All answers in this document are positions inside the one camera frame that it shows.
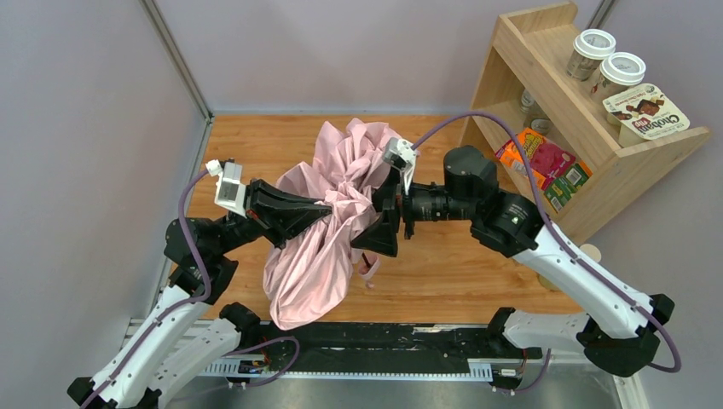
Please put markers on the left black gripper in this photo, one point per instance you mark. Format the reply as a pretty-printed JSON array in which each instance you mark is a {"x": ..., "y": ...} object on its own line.
[{"x": 255, "y": 203}]

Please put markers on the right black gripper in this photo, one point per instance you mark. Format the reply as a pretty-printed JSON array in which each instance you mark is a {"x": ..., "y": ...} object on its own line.
[{"x": 399, "y": 204}]

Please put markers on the pink folding umbrella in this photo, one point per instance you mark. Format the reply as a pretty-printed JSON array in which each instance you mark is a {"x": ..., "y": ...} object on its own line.
[{"x": 312, "y": 274}]

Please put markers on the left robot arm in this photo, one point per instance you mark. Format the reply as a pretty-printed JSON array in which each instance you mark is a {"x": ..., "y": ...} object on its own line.
[{"x": 149, "y": 371}]

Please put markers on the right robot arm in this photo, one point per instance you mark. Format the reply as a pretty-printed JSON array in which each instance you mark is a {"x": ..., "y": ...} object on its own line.
[{"x": 619, "y": 329}]

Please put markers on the orange pink snack box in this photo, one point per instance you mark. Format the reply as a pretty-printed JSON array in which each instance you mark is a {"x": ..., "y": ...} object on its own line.
[{"x": 547, "y": 160}]

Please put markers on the green snack box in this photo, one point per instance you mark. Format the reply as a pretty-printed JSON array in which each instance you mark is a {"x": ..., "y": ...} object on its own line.
[{"x": 563, "y": 188}]

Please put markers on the glass jar on shelf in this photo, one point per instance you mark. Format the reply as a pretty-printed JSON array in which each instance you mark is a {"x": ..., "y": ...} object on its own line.
[{"x": 535, "y": 118}]

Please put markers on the wooden shelf rack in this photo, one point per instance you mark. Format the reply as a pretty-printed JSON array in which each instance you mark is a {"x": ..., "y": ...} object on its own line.
[{"x": 528, "y": 50}]

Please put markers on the yellow-green juice bottle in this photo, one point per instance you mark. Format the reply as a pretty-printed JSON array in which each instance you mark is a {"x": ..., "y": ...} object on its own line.
[{"x": 558, "y": 271}]

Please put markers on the left paper coffee cup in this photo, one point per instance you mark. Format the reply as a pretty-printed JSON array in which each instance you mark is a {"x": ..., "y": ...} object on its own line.
[{"x": 590, "y": 48}]

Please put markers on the paper coffee cup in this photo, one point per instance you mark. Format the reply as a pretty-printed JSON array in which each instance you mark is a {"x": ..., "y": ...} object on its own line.
[
  {"x": 590, "y": 48},
  {"x": 618, "y": 72}
]

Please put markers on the right paper coffee cup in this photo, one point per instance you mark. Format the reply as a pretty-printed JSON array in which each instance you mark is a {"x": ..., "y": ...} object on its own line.
[{"x": 618, "y": 72}]

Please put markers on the Chobani flip yogurt pack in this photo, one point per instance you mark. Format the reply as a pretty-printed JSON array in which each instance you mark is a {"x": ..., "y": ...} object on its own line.
[{"x": 644, "y": 113}]

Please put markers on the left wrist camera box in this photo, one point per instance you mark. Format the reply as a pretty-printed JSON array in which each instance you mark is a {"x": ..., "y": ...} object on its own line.
[{"x": 230, "y": 190}]

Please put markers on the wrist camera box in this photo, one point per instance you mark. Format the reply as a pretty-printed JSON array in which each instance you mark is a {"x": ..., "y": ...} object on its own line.
[
  {"x": 230, "y": 190},
  {"x": 400, "y": 155}
]

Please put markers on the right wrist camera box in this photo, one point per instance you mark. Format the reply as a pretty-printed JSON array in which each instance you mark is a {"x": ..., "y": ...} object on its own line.
[{"x": 400, "y": 155}]

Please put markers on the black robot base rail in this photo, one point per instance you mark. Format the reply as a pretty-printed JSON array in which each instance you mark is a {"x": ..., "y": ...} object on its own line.
[{"x": 376, "y": 351}]

